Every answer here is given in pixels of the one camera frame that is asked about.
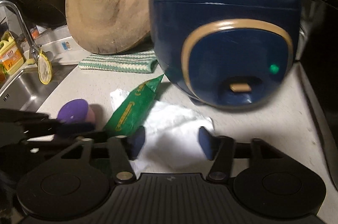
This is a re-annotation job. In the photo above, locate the green snack wrapper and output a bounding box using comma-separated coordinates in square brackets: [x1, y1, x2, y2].
[104, 74, 164, 137]

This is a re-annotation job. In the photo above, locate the white paper napkin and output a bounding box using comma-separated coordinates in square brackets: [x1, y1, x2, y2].
[109, 89, 215, 177]

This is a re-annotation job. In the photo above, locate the chrome kitchen faucet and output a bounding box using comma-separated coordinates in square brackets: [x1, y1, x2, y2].
[0, 0, 41, 64]

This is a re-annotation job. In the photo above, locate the stainless steel sink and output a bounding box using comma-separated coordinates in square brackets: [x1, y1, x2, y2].
[0, 65, 76, 112]

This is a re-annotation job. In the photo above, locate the yellow scrub pad on faucet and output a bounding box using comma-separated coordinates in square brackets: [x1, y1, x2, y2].
[37, 50, 53, 85]

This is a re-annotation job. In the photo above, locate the pink purple sponge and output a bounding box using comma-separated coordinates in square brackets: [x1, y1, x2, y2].
[57, 99, 96, 124]

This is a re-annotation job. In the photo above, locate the yellow detergent bottle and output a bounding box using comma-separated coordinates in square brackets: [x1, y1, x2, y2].
[1, 30, 24, 75]

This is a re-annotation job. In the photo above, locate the green white striped cloth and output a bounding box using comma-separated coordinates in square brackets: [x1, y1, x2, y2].
[78, 49, 157, 74]

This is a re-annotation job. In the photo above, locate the navy gold rice cooker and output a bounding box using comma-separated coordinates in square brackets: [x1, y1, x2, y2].
[149, 0, 301, 109]

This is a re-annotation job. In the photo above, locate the black wok pan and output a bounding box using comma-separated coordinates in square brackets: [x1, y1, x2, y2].
[3, 0, 67, 29]

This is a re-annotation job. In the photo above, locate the black open rice cooker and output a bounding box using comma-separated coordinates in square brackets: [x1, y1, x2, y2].
[300, 0, 337, 185]

